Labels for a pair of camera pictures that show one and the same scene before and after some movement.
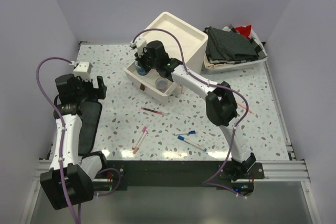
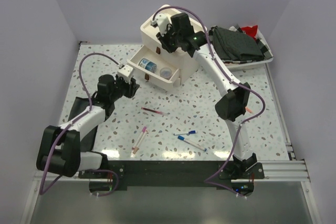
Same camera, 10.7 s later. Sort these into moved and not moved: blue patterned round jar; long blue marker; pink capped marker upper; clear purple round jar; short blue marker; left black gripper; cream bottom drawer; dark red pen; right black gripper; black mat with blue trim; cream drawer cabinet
Moved: clear purple round jar; left black gripper; right black gripper; blue patterned round jar; cream bottom drawer; cream drawer cabinet
Not moved: short blue marker; pink capped marker upper; long blue marker; dark red pen; black mat with blue trim
